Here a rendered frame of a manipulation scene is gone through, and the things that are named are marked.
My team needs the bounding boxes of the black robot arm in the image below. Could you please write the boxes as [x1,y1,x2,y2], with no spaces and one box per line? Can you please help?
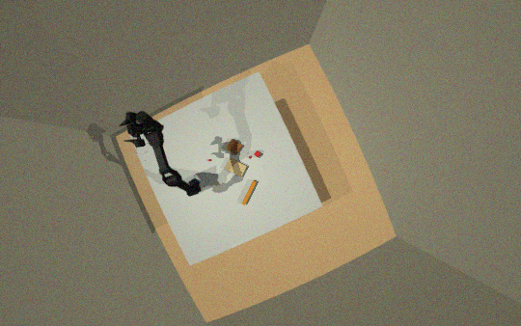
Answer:
[126,111,202,197]

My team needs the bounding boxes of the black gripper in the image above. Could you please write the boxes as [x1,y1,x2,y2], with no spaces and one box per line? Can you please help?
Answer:
[119,112,146,148]

